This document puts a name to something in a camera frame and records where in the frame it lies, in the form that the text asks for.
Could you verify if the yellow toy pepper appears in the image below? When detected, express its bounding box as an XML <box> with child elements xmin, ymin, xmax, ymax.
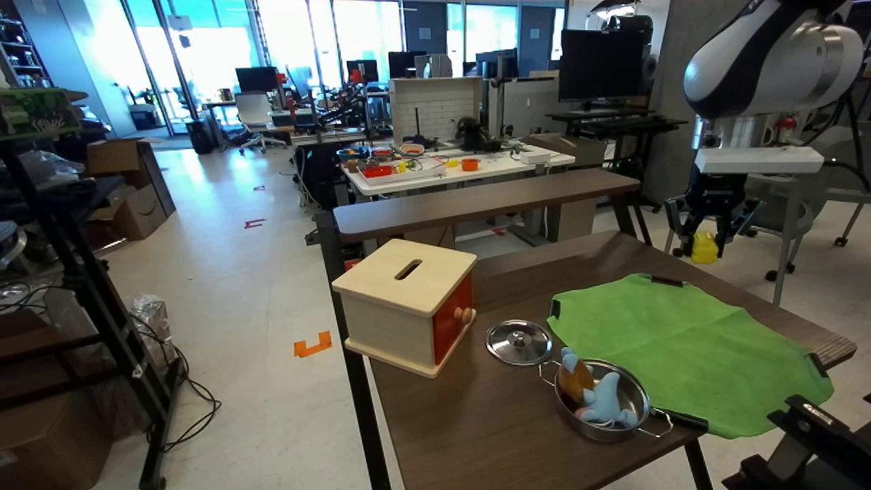
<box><xmin>689</xmin><ymin>227</ymin><xmax>722</xmax><ymax>268</ymax></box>

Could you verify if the silver pot lid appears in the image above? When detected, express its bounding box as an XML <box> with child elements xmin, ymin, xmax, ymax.
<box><xmin>483</xmin><ymin>315</ymin><xmax>557</xmax><ymax>371</ymax></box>

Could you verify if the orange floor tape marker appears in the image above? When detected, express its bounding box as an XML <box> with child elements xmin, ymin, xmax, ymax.
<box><xmin>292</xmin><ymin>330</ymin><xmax>335</xmax><ymax>359</ymax></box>

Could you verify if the large black monitor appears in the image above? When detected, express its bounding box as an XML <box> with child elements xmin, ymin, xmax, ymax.
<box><xmin>556</xmin><ymin>27</ymin><xmax>654</xmax><ymax>104</ymax></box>

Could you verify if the blue plush toy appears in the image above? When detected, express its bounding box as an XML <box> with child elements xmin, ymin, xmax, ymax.
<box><xmin>557</xmin><ymin>348</ymin><xmax>641</xmax><ymax>430</ymax></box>

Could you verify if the white table with toys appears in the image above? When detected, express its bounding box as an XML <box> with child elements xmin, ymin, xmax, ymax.
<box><xmin>339</xmin><ymin>140</ymin><xmax>580</xmax><ymax>201</ymax></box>

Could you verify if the black metal shelf rack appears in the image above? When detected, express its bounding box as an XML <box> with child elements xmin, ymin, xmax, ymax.
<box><xmin>0</xmin><ymin>88</ymin><xmax>187</xmax><ymax>490</ymax></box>

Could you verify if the wooden box with slot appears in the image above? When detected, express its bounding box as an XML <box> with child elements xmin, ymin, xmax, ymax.
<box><xmin>328</xmin><ymin>236</ymin><xmax>482</xmax><ymax>382</ymax></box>

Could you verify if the cardboard box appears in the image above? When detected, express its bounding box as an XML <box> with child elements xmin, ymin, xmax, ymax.
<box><xmin>85</xmin><ymin>136</ymin><xmax>179</xmax><ymax>246</ymax></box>

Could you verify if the black camera stand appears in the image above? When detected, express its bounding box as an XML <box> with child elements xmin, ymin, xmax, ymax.
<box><xmin>722</xmin><ymin>393</ymin><xmax>871</xmax><ymax>490</ymax></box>

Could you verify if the black floor cable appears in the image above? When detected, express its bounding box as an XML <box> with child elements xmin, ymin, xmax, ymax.
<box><xmin>160</xmin><ymin>357</ymin><xmax>225</xmax><ymax>451</ymax></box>

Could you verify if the dark wooden bench table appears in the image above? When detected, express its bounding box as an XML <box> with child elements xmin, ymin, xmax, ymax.
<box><xmin>312</xmin><ymin>167</ymin><xmax>655</xmax><ymax>281</ymax></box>

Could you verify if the white desk partition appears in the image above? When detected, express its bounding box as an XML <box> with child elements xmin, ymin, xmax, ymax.
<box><xmin>390</xmin><ymin>73</ymin><xmax>483</xmax><ymax>145</ymax></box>

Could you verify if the small black monitor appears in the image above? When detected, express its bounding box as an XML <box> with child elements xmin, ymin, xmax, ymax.
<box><xmin>233</xmin><ymin>66</ymin><xmax>283</xmax><ymax>96</ymax></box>

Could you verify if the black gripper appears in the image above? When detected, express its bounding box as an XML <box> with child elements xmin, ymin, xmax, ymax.
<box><xmin>683</xmin><ymin>171</ymin><xmax>762</xmax><ymax>247</ymax></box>

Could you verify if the green cloth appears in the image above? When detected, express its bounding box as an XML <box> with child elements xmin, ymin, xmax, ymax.
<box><xmin>545</xmin><ymin>272</ymin><xmax>835</xmax><ymax>442</ymax></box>

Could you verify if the white plastic bag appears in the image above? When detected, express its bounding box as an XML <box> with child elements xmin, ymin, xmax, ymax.
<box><xmin>128</xmin><ymin>291</ymin><xmax>176</xmax><ymax>345</ymax></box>

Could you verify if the white office chair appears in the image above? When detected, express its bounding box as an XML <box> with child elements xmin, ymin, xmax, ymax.
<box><xmin>233</xmin><ymin>91</ymin><xmax>292</xmax><ymax>156</ymax></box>

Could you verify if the black monitor desk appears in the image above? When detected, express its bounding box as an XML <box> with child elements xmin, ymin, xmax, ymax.
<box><xmin>545</xmin><ymin>106</ymin><xmax>692</xmax><ymax>185</ymax></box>

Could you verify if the orange brown toy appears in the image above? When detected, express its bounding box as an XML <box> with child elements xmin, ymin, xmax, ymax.
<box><xmin>556</xmin><ymin>363</ymin><xmax>598</xmax><ymax>411</ymax></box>

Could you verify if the silver metal pot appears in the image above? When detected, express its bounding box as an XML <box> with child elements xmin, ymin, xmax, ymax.
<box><xmin>535</xmin><ymin>357</ymin><xmax>677</xmax><ymax>447</ymax></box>

